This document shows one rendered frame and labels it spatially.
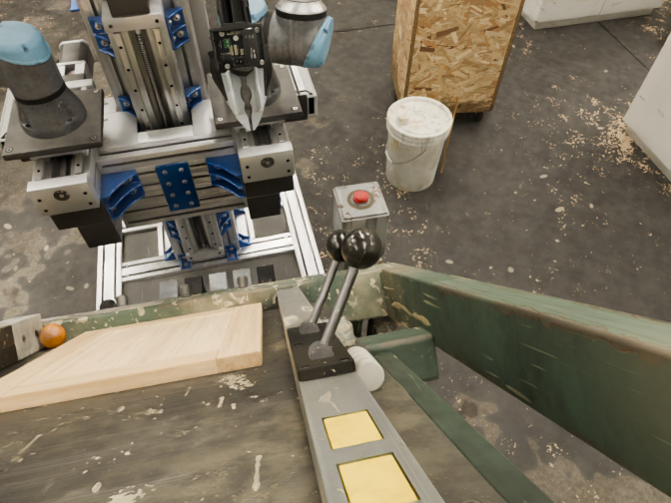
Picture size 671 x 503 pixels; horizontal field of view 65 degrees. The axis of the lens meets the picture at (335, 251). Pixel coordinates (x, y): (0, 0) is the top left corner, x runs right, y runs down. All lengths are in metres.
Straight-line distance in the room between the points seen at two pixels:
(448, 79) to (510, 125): 0.51
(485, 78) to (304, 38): 1.77
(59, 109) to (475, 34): 1.94
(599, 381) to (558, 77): 3.23
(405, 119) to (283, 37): 1.24
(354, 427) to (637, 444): 0.23
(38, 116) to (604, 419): 1.29
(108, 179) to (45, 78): 0.28
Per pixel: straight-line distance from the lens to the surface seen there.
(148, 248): 2.24
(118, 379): 0.72
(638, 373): 0.45
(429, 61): 2.78
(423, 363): 0.89
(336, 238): 0.58
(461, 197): 2.67
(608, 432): 0.50
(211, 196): 1.59
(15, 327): 1.15
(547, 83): 3.57
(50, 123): 1.44
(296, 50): 1.28
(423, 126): 2.46
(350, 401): 0.39
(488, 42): 2.81
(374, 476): 0.28
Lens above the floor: 1.88
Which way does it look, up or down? 52 degrees down
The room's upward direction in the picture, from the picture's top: 1 degrees clockwise
